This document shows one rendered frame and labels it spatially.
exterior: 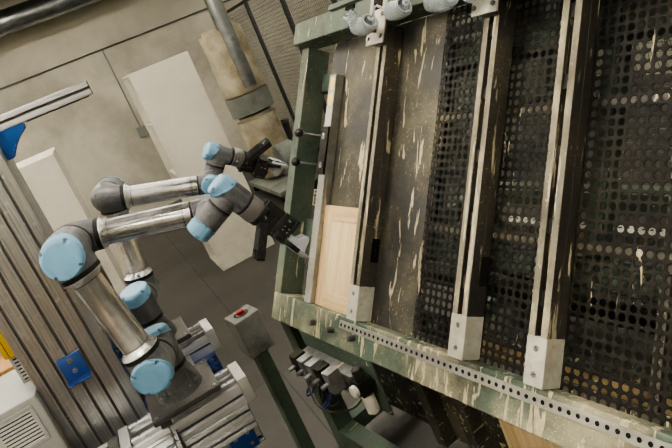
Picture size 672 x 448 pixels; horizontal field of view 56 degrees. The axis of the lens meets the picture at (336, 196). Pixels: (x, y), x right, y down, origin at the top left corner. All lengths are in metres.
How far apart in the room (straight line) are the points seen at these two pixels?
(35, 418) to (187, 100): 4.23
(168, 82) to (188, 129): 0.46
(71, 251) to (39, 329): 0.45
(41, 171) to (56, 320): 2.39
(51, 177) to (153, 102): 1.80
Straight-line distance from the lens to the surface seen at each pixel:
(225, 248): 6.25
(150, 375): 1.91
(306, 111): 2.82
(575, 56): 1.72
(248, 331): 2.69
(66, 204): 4.49
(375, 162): 2.25
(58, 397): 2.26
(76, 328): 2.18
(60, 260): 1.81
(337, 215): 2.50
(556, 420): 1.71
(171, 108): 6.02
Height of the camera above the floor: 1.96
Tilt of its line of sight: 16 degrees down
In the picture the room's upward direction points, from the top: 22 degrees counter-clockwise
